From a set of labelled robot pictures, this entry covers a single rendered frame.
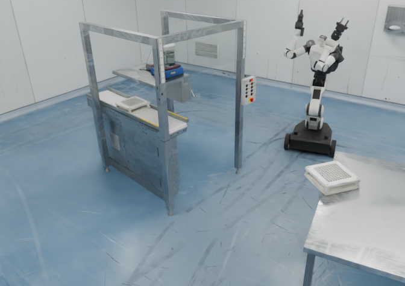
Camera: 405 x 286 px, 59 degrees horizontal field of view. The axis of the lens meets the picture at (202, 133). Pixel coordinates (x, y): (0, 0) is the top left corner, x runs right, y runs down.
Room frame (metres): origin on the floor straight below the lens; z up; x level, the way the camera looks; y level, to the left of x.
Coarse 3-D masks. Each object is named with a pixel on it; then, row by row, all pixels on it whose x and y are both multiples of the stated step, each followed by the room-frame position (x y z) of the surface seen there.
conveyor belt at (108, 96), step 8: (104, 96) 3.68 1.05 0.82; (112, 96) 3.67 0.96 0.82; (120, 96) 3.66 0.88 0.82; (112, 104) 3.42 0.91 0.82; (144, 112) 3.19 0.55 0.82; (152, 112) 3.19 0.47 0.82; (152, 120) 3.01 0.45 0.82; (168, 120) 3.00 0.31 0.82; (176, 120) 2.99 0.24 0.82; (176, 128) 2.84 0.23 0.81; (184, 128) 2.90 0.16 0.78
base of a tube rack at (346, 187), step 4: (308, 176) 1.99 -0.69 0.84; (312, 176) 1.98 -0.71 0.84; (312, 180) 1.94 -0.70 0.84; (316, 180) 1.93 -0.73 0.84; (316, 184) 1.89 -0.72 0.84; (320, 184) 1.89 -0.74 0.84; (348, 184) 1.88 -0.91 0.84; (352, 184) 1.88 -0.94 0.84; (320, 188) 1.85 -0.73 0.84; (324, 188) 1.84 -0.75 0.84; (332, 188) 1.84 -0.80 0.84; (336, 188) 1.84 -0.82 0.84; (340, 188) 1.84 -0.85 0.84; (344, 188) 1.84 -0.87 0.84; (348, 188) 1.85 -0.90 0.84; (352, 188) 1.85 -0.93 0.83; (356, 188) 1.86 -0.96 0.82; (324, 192) 1.81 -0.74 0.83; (328, 192) 1.81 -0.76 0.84; (332, 192) 1.81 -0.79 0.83; (336, 192) 1.82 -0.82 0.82
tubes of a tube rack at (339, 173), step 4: (320, 168) 1.99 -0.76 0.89; (324, 168) 1.99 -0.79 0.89; (328, 168) 1.99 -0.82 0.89; (332, 168) 1.98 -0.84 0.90; (336, 168) 1.99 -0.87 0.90; (340, 168) 1.98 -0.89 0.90; (324, 172) 1.95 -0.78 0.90; (328, 172) 1.94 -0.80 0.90; (332, 172) 1.94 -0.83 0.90; (336, 172) 1.94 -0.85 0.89; (340, 172) 1.94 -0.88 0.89; (328, 176) 1.89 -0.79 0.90; (332, 176) 1.90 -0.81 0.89; (336, 176) 1.90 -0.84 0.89; (340, 176) 1.89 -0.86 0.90; (344, 176) 1.90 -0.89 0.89
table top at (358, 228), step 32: (352, 160) 2.21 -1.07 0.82; (384, 160) 2.20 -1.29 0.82; (352, 192) 1.83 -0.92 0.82; (384, 192) 1.82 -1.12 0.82; (320, 224) 1.54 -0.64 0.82; (352, 224) 1.54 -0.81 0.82; (384, 224) 1.53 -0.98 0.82; (320, 256) 1.34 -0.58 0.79; (352, 256) 1.31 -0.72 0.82; (384, 256) 1.30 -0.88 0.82
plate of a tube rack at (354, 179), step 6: (330, 162) 2.07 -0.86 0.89; (336, 162) 2.07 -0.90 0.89; (306, 168) 2.01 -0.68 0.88; (312, 168) 2.00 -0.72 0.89; (318, 174) 1.93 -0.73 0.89; (354, 174) 1.92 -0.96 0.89; (318, 180) 1.88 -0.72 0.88; (324, 180) 1.86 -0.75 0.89; (336, 180) 1.86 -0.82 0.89; (342, 180) 1.86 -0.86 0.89; (348, 180) 1.86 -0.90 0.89; (354, 180) 1.86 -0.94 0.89; (324, 186) 1.82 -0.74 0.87; (330, 186) 1.81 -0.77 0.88; (336, 186) 1.82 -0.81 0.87
